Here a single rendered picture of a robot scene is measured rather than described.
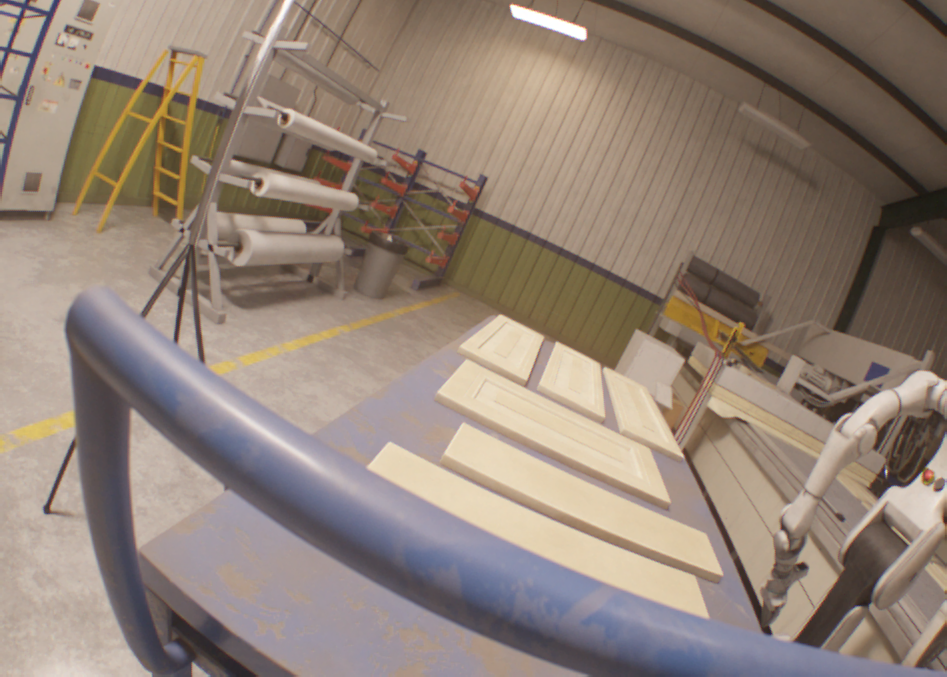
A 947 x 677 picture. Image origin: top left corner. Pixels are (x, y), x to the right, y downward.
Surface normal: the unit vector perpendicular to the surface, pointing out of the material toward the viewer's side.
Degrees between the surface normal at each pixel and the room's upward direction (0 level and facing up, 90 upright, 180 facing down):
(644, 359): 90
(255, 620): 0
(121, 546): 92
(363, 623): 0
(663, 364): 90
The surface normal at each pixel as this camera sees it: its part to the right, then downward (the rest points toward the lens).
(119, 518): 0.78, 0.49
